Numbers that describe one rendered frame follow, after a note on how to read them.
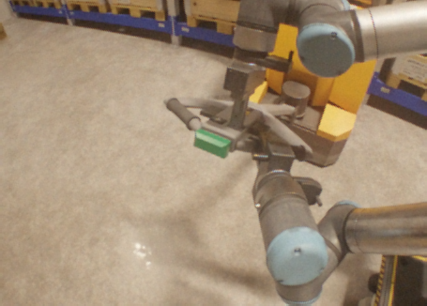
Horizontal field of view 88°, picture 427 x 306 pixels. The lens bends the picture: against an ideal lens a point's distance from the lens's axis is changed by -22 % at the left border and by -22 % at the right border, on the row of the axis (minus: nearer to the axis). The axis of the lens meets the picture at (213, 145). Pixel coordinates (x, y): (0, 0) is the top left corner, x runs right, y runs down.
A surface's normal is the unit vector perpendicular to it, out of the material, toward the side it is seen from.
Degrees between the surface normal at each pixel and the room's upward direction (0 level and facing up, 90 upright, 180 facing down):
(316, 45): 92
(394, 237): 73
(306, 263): 65
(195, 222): 0
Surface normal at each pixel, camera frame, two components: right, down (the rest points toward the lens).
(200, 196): -0.02, -0.65
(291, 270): 0.00, 0.43
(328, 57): -0.33, 0.75
